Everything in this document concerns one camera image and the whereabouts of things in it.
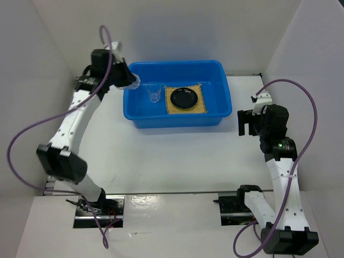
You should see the clear plastic cup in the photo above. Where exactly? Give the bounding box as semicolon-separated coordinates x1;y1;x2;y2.
146;82;162;103
117;74;141;90

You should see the bamboo placemat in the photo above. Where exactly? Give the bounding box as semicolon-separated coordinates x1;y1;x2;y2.
164;83;207;114

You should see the black round plate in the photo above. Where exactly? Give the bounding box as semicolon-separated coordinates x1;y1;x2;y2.
170;87;198;108

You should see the green plastic plate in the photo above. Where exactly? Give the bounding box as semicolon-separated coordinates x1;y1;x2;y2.
173;105;196;111

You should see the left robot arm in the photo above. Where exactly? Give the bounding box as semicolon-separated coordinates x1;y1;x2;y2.
37;47;140;215

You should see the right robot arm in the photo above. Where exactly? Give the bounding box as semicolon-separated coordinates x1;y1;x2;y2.
235;104;319;256

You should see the blue plastic bin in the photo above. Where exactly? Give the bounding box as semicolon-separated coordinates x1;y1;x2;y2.
123;60;232;128

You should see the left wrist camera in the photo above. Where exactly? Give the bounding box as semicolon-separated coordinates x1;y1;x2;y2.
111;41;123;62

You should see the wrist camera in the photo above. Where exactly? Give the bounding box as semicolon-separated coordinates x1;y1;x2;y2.
111;41;123;62
251;91;273;116

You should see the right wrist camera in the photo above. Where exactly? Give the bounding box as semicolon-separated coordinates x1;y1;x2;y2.
251;91;273;116

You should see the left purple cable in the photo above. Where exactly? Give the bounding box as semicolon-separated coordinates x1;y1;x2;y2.
6;25;121;249

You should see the purple cable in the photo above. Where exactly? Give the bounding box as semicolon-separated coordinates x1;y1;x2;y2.
6;25;121;249
232;78;318;257

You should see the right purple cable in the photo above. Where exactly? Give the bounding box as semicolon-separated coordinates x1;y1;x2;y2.
232;78;318;257

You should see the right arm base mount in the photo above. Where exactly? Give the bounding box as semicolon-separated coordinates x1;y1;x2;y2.
213;192;255;226

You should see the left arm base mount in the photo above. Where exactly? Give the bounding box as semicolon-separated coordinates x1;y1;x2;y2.
66;195;125;228

